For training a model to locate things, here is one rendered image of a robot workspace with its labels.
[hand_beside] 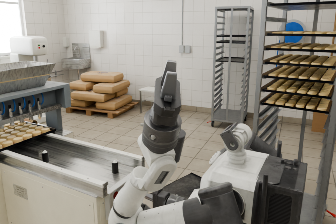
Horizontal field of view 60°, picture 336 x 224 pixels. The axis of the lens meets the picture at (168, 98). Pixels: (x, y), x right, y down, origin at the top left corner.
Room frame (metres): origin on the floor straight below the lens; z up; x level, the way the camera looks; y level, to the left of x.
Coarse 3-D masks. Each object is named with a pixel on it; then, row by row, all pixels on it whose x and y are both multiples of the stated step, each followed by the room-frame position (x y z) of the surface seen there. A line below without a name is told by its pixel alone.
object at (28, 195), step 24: (48, 144) 1.67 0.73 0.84; (0, 168) 1.43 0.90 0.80; (72, 168) 1.36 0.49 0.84; (96, 168) 1.36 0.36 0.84; (120, 168) 1.36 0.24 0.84; (24, 192) 1.34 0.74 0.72; (48, 192) 1.25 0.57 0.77; (72, 192) 1.17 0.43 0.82; (24, 216) 1.35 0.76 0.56; (48, 216) 1.26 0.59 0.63; (72, 216) 1.17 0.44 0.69; (96, 216) 1.10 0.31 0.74
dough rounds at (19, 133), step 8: (8, 128) 1.74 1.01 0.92; (16, 128) 1.74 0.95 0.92; (24, 128) 1.73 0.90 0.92; (32, 128) 1.76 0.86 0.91; (40, 128) 1.74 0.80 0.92; (48, 128) 1.73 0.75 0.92; (0, 136) 1.63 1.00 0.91; (8, 136) 1.60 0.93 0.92; (16, 136) 1.65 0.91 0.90; (24, 136) 1.60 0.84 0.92; (32, 136) 1.65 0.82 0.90; (0, 144) 1.48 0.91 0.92; (8, 144) 1.49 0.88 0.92
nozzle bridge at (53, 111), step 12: (48, 84) 1.86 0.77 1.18; (60, 84) 1.86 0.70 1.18; (0, 96) 1.52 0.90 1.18; (12, 96) 1.54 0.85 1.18; (24, 96) 1.61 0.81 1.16; (36, 96) 1.77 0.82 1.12; (48, 96) 1.84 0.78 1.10; (60, 96) 1.87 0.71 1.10; (12, 108) 1.62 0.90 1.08; (36, 108) 1.76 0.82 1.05; (48, 108) 1.78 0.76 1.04; (60, 108) 1.94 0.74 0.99; (0, 120) 1.51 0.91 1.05; (12, 120) 1.56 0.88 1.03; (48, 120) 1.96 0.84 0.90; (60, 120) 1.94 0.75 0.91
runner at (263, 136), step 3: (276, 117) 2.36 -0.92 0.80; (273, 120) 2.28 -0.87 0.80; (276, 120) 2.36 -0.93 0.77; (279, 120) 2.36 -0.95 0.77; (270, 123) 2.20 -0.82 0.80; (273, 123) 2.28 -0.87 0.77; (276, 123) 2.28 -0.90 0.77; (270, 126) 2.20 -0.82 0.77; (273, 126) 2.21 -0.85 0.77; (267, 129) 2.12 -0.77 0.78; (270, 129) 2.14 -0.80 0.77; (264, 132) 2.04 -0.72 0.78; (267, 132) 2.07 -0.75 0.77; (261, 135) 1.97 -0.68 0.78; (264, 135) 2.01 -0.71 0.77; (261, 138) 1.95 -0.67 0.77; (264, 138) 1.95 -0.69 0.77
